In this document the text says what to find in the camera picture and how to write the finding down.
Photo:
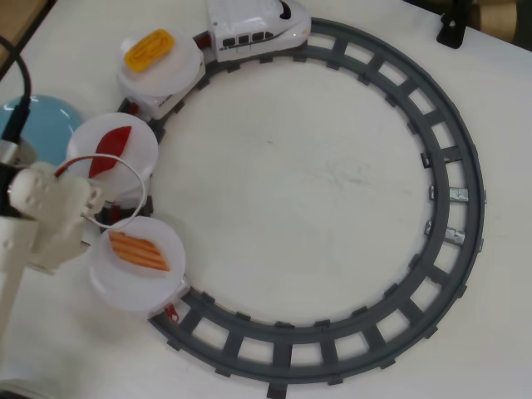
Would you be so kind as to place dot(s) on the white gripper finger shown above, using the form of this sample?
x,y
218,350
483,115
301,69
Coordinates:
x,y
58,245

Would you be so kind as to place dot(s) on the orange striped salmon sushi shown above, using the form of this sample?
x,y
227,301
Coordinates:
x,y
139,251

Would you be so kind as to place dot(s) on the blue round dish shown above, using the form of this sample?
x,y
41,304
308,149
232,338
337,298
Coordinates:
x,y
45,120

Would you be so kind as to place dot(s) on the red tuna sushi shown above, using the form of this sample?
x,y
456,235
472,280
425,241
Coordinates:
x,y
110,145

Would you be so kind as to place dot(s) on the yellow egg sushi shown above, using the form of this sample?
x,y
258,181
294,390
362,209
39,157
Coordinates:
x,y
149,49

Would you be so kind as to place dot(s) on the white Shinkansen toy locomotive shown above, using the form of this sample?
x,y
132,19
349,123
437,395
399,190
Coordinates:
x,y
253,29

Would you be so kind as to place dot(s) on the white round plastic plate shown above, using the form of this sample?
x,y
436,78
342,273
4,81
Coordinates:
x,y
129,287
183,62

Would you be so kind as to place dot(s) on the white plate wagon middle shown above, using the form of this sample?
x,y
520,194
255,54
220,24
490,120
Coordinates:
x,y
141,154

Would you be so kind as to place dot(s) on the small silver foil tape strip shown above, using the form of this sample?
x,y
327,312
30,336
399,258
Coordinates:
x,y
428,229
432,193

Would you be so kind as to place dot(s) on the grey circular toy train track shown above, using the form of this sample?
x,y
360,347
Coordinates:
x,y
440,299

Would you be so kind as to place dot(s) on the silver foil tape piece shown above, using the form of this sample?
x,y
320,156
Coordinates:
x,y
459,195
455,236

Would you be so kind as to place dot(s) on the black table clamp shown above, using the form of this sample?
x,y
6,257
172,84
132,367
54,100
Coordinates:
x,y
453,25

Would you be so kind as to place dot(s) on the brown cardboard box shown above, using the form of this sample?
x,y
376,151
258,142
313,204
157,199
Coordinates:
x,y
498,18

